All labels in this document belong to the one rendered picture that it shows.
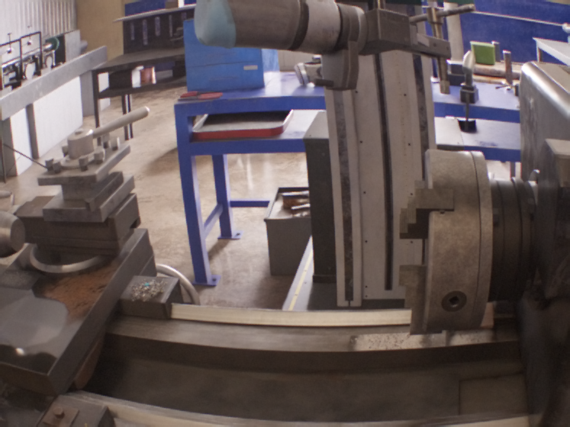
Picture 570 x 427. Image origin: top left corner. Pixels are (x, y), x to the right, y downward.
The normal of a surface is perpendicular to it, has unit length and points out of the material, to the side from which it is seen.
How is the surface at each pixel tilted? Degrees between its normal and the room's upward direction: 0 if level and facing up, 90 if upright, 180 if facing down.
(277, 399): 10
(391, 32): 74
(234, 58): 90
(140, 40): 90
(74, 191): 90
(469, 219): 52
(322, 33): 103
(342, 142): 90
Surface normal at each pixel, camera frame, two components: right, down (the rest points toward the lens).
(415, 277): -0.20, 0.11
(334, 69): -0.93, 0.00
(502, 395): -0.08, -0.90
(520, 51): -0.18, 0.43
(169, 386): 0.07, -0.84
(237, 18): 0.33, 0.43
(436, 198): -0.18, -0.40
